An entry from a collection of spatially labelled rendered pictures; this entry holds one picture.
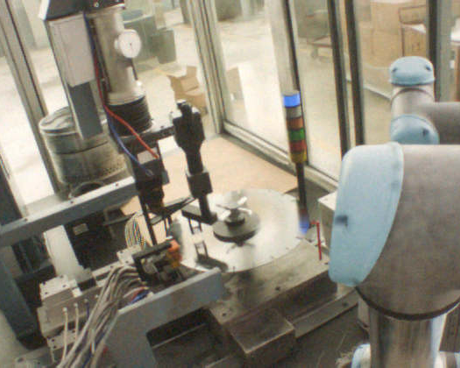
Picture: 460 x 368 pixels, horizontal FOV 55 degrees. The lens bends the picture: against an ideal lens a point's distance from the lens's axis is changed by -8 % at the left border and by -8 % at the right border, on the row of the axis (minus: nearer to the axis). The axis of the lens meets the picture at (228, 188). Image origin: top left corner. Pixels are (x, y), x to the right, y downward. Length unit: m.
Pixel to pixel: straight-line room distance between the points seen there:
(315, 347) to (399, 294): 0.67
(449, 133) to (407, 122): 0.07
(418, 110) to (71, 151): 1.13
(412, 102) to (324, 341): 0.55
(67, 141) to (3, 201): 0.29
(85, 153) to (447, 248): 1.34
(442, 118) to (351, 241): 0.43
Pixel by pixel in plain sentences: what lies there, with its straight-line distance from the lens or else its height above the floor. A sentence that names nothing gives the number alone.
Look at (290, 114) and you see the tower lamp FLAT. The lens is 1.20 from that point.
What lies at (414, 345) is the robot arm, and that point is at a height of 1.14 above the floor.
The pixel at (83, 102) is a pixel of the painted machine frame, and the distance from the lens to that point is 0.98.
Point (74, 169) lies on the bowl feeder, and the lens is 1.59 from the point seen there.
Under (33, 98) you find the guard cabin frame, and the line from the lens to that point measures 1.92.
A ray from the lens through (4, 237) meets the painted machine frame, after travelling 1.16.
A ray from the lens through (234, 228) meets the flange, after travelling 1.04.
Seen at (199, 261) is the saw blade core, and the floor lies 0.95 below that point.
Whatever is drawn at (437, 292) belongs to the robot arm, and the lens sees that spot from 0.39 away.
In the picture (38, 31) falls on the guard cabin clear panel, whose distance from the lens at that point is 1.91.
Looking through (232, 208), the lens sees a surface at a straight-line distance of 1.03.
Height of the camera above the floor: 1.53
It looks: 28 degrees down
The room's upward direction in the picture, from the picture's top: 11 degrees counter-clockwise
